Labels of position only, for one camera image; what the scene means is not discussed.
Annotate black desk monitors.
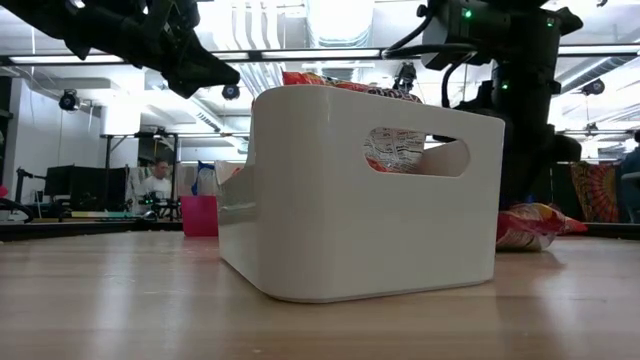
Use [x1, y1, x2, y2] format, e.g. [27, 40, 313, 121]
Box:
[43, 164, 129, 199]

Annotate person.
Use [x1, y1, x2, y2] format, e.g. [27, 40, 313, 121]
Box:
[134, 158, 176, 204]
[619, 129, 640, 224]

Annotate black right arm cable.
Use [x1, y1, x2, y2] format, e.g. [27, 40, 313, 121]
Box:
[382, 4, 479, 109]

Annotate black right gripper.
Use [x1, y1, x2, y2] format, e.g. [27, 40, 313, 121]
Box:
[442, 84, 584, 174]

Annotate red Maruchan noodle packet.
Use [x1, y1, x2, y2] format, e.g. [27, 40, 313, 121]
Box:
[495, 202, 589, 253]

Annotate white plastic bin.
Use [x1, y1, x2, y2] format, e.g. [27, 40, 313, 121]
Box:
[217, 83, 506, 305]

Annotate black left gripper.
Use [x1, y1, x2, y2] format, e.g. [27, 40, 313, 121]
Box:
[69, 0, 240, 100]

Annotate patterned orange tapestry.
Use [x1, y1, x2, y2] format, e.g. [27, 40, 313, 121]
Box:
[569, 160, 624, 224]

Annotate red plastic bin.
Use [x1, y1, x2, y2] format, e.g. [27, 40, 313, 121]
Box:
[180, 195, 220, 238]

